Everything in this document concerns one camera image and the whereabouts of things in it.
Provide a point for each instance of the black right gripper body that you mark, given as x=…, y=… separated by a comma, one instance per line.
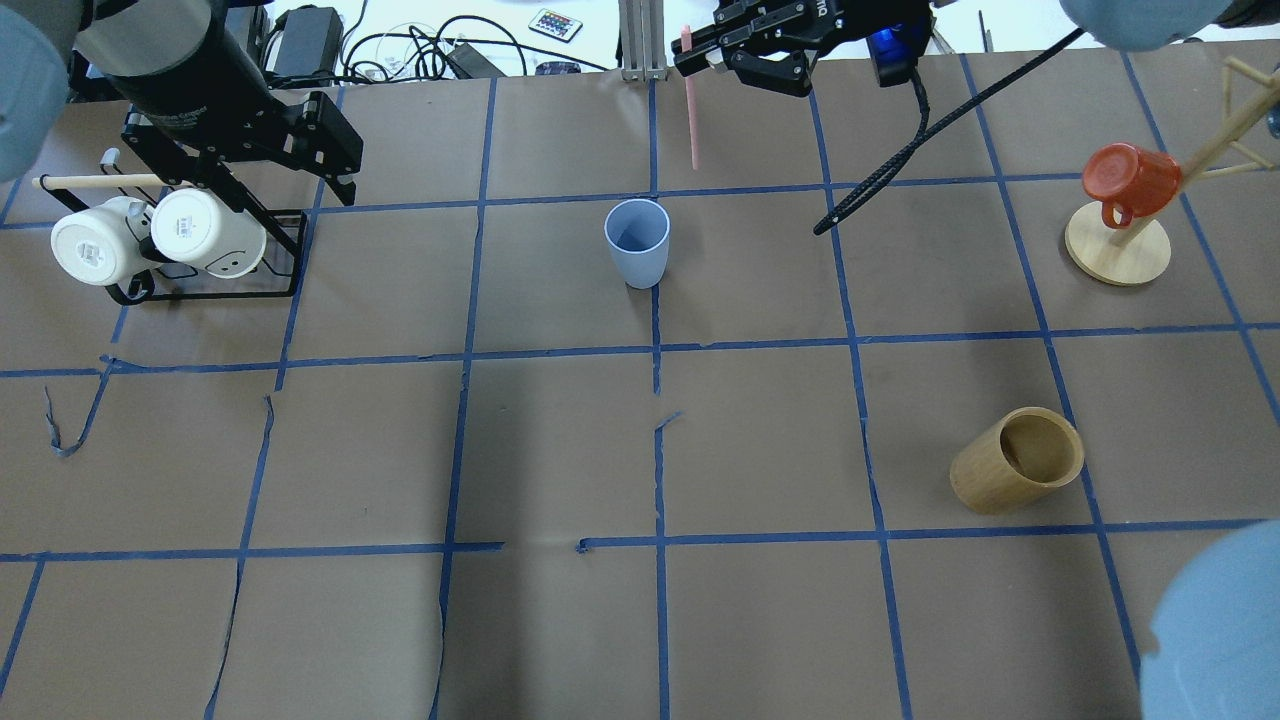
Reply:
x=862, y=20

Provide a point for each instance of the black wire mug rack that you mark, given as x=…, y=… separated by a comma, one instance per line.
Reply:
x=278, y=276

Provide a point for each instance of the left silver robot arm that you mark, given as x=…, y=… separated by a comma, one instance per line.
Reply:
x=39, y=40

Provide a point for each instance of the pink chopstick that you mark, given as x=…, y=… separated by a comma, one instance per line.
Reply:
x=690, y=100

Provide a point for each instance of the black power adapter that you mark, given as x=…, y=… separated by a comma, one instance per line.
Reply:
x=307, y=44

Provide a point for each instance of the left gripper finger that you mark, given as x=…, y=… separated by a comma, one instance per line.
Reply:
x=326, y=145
x=209, y=172

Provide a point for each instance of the light blue plastic cup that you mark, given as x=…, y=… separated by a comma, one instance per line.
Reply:
x=637, y=235

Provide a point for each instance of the white mug near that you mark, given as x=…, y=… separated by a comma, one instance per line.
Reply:
x=195, y=228

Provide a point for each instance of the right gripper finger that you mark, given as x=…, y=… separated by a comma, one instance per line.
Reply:
x=712, y=45
x=791, y=75

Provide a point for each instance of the white mug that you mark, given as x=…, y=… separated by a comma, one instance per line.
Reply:
x=104, y=245
x=195, y=228

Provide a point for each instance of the white mug far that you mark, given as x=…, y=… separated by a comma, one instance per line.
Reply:
x=104, y=245

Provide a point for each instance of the wooden rack handle rod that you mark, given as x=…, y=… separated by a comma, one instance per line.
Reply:
x=95, y=182

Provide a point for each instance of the aluminium frame post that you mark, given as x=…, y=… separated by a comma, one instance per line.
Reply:
x=642, y=46

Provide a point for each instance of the wooden cup tree stand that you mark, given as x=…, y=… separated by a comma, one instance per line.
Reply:
x=1116, y=238

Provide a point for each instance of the small remote control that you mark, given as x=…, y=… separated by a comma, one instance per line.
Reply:
x=559, y=26

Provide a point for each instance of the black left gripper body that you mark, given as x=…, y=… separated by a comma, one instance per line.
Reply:
x=190, y=72

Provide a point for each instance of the bamboo cylinder holder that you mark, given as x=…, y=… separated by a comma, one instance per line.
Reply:
x=1028, y=454

